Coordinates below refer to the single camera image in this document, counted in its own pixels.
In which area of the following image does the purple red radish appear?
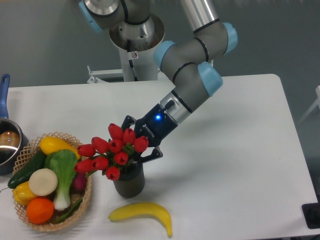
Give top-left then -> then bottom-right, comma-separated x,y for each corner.
72,172 -> 87,192

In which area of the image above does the black device at table edge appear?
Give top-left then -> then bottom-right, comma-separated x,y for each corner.
301,202 -> 320,229

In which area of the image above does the blue handled saucepan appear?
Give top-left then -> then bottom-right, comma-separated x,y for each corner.
0,74 -> 29,176

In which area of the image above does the woven wicker basket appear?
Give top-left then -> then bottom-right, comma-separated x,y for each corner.
13,132 -> 92,232

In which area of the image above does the yellow banana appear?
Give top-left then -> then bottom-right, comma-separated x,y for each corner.
108,202 -> 173,238

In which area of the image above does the green bean pod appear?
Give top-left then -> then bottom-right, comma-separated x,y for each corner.
53,198 -> 83,224

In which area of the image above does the yellow bell pepper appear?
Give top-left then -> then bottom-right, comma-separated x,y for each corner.
12,181 -> 38,206

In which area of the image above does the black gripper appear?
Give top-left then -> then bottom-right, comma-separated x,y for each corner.
121,103 -> 178,163

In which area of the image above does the red tulip bouquet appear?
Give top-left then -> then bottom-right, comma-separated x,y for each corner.
74,123 -> 149,181

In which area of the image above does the green cucumber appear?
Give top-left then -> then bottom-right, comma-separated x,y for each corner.
7,150 -> 47,189

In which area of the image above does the white frame at right edge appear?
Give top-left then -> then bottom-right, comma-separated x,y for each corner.
298,85 -> 320,124

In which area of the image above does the dark ribbed vase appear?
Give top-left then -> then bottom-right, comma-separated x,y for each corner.
113,162 -> 145,198

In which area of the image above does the orange fruit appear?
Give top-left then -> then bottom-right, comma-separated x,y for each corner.
26,197 -> 55,224

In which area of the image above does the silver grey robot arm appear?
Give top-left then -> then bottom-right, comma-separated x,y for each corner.
79,0 -> 238,163

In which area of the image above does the green bok choy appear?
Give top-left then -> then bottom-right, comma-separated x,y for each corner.
44,149 -> 78,211

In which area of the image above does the yellow squash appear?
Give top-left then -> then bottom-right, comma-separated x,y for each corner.
39,136 -> 81,160

